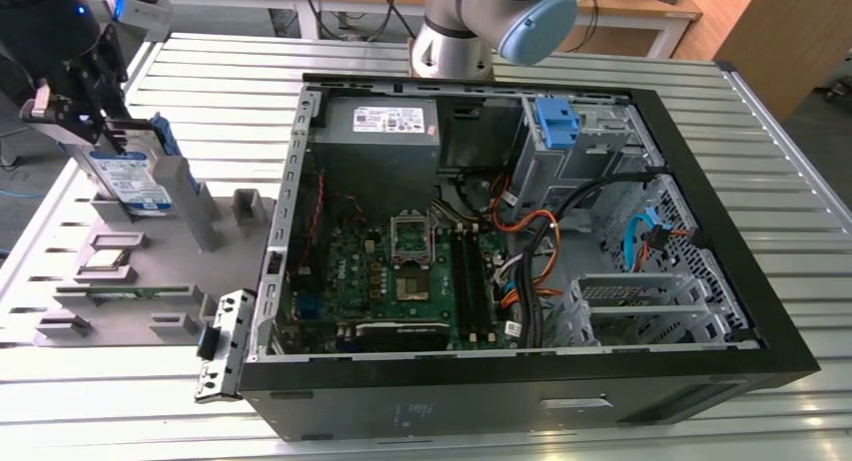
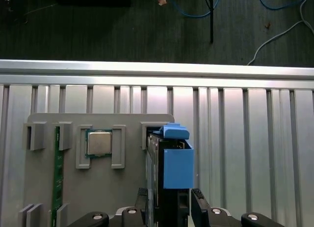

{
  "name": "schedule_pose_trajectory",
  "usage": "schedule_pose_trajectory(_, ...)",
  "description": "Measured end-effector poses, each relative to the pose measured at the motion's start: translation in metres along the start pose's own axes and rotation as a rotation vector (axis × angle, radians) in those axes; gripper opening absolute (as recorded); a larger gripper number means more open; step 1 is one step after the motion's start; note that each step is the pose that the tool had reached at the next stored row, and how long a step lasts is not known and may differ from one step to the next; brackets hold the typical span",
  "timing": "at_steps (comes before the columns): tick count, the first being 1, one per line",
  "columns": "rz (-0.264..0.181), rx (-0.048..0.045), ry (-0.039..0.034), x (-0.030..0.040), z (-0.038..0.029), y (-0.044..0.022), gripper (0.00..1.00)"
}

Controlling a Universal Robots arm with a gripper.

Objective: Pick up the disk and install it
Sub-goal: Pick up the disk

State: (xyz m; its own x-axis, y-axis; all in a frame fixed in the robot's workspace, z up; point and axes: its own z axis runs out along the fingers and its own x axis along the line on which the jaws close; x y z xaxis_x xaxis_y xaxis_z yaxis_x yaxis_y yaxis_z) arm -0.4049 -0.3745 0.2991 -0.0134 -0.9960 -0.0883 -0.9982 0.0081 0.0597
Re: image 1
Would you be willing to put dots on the hard disk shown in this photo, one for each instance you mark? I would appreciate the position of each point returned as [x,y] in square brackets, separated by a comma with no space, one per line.
[123,176]

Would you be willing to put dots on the silver CPU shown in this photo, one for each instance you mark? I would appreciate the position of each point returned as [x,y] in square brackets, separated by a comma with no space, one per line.
[106,260]

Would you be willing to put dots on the blue board connector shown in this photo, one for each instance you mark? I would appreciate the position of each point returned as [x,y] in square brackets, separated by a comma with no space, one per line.
[310,306]

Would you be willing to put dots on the green RAM stick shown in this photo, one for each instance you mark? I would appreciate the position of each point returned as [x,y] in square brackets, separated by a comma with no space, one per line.
[120,295]

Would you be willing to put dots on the blue drive latch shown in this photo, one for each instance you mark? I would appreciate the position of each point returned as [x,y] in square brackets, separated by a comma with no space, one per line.
[556,127]

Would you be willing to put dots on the grey parts rack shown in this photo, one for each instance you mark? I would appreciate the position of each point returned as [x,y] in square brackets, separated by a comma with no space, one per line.
[174,271]

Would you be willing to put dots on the black open PC case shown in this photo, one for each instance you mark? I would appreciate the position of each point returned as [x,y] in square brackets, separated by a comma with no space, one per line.
[466,396]

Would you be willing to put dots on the metal disk bay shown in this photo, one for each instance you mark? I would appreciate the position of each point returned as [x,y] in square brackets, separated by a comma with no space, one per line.
[646,310]

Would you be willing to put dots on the grey power supply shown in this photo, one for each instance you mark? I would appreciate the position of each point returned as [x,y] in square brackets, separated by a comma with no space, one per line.
[372,171]

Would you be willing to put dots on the metal drive cage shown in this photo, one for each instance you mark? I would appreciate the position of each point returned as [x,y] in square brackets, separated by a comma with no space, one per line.
[539,181]

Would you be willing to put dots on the metal card retention latch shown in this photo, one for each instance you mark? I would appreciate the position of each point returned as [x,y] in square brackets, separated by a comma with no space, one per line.
[227,341]

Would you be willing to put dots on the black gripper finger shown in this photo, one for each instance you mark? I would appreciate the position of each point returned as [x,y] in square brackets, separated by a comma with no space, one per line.
[114,92]
[67,117]

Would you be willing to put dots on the black graphics card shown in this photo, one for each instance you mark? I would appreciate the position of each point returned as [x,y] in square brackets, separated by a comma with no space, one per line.
[399,333]

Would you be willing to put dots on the black RAM slot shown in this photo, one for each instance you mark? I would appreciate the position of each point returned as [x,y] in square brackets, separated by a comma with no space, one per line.
[458,281]
[484,281]
[464,281]
[475,281]

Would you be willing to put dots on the CPU socket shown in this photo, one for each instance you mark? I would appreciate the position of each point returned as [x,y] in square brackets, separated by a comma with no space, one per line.
[412,289]

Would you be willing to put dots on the wooden cabinet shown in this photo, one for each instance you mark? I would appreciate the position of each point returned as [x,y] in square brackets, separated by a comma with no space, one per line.
[786,32]

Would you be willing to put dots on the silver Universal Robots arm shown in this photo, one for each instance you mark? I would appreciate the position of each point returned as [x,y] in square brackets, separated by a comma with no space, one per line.
[452,52]

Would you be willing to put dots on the green motherboard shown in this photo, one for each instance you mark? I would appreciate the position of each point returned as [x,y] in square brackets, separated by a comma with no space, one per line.
[356,291]

